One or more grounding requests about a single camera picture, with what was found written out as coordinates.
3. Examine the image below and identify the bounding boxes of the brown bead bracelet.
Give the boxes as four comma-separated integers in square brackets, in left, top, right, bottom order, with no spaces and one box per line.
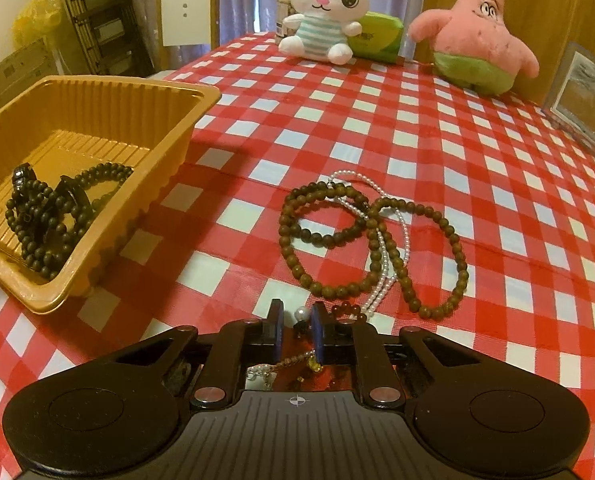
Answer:
[278,181,471,322]

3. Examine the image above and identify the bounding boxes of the white pearl necklace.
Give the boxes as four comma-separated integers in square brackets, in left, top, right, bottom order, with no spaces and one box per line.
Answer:
[327,169,414,320]

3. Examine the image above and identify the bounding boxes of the dark bead necklace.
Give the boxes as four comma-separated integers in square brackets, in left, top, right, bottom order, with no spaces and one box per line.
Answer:
[4,160,135,281]

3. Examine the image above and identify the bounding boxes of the yellow plastic tray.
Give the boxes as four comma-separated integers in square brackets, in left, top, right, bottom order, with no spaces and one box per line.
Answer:
[0,75,220,314]

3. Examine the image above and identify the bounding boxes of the red checkered tablecloth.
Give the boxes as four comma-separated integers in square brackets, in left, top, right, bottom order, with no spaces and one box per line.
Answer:
[0,35,595,479]

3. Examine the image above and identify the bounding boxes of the green tissue pack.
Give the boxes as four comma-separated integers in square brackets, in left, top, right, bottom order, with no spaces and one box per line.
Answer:
[348,11,404,64]

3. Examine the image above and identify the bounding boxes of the pink starfish plush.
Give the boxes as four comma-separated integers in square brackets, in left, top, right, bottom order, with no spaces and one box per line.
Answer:
[408,0,539,96]

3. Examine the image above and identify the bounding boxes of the framed picture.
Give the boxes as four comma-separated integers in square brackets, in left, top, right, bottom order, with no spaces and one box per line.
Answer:
[544,42,595,158]

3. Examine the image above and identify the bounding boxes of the nut jar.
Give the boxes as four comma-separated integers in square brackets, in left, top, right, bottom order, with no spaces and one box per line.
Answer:
[275,0,296,44]

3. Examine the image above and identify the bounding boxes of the white bunny plush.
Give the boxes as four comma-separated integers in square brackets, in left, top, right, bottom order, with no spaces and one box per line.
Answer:
[279,0,369,65]

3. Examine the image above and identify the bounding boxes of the white wooden chair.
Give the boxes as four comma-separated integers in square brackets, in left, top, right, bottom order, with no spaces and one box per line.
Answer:
[156,0,220,70]

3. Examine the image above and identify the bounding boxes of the cardboard box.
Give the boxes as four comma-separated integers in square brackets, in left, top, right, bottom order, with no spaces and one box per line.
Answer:
[0,39,58,109]

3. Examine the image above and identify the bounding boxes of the black folding rack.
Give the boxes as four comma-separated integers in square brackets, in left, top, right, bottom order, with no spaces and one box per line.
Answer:
[64,0,154,77]

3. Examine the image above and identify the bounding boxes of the yellow plastic bag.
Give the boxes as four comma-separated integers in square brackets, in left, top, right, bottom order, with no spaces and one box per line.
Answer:
[11,0,63,50]

